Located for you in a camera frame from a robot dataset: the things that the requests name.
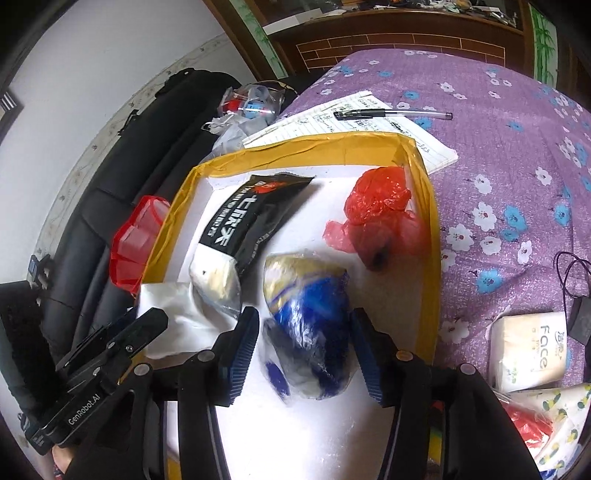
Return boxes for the clutter of small items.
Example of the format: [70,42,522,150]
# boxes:
[360,0,518,21]

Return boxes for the yellow taped cardboard box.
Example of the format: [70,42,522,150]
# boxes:
[139,131,441,480]

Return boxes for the red plastic bag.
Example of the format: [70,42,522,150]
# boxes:
[322,166,430,273]
[501,401,555,457]

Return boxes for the wooden glass cabinet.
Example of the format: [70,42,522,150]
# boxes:
[203,0,591,93]

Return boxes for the black printed packet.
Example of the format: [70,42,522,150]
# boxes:
[188,172,317,319]

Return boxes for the black power adapter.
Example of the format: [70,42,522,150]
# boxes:
[555,251,591,347]

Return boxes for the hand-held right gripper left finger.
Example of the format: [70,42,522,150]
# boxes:
[122,305,262,480]

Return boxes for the framed wall picture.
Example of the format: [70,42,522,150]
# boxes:
[0,90,24,139]

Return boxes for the black leather sofa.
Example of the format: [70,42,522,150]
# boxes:
[0,69,296,370]

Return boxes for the black bag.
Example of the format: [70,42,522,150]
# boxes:
[115,68,236,139]

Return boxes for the lemon print tissue pack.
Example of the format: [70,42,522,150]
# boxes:
[508,383,591,472]

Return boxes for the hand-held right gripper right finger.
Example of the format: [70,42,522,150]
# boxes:
[349,308,541,480]

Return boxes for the clear ballpoint pen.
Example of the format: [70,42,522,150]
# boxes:
[333,108,454,121]

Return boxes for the white cloth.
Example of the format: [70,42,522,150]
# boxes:
[134,281,241,361]

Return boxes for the lined paper notebook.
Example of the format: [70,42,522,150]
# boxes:
[242,90,458,176]

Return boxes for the clear plastic bag of bottles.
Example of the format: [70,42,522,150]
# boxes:
[203,83,296,139]

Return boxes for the grey plastic bag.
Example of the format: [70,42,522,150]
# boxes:
[210,122,250,160]

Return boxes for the blue printed plastic bag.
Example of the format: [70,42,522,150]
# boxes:
[261,249,354,407]

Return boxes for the white tissue pack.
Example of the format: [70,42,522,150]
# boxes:
[489,311,573,393]

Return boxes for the red mesh basket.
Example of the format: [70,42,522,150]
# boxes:
[109,195,171,294]

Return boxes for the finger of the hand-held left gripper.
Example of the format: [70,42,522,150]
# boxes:
[110,307,169,360]

